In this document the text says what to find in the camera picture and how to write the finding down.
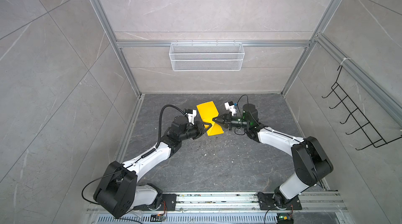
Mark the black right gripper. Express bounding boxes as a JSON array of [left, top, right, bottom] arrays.
[[213, 112, 250, 131]]

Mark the yellow square paper sheet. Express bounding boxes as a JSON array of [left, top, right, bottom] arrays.
[[197, 101, 224, 136]]

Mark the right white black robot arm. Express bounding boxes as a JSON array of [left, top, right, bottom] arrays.
[[212, 104, 334, 209]]

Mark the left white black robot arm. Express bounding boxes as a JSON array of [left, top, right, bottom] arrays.
[[93, 116, 212, 218]]

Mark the left green circuit board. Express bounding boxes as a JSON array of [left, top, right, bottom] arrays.
[[150, 214, 166, 222]]

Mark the green circuit board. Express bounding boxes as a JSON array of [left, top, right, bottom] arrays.
[[150, 214, 166, 222], [277, 214, 294, 224]]

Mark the right green circuit board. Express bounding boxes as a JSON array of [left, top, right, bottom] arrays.
[[277, 214, 294, 224]]

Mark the white wire mesh basket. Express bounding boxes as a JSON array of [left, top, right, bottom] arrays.
[[169, 42, 245, 72]]

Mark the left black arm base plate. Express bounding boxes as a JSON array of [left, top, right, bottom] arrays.
[[134, 193, 177, 211]]

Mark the aluminium front rail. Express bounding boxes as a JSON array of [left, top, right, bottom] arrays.
[[86, 192, 349, 214]]

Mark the black wire hook rack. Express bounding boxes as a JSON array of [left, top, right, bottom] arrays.
[[321, 66, 402, 151]]

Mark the aluminium corner frame post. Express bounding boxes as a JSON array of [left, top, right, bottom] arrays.
[[89, 0, 141, 98]]

